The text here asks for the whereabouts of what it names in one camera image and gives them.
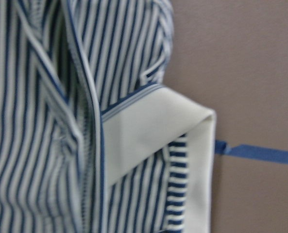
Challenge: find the navy white striped polo shirt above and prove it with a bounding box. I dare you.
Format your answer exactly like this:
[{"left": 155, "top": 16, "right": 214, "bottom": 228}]
[{"left": 0, "top": 0, "right": 216, "bottom": 233}]

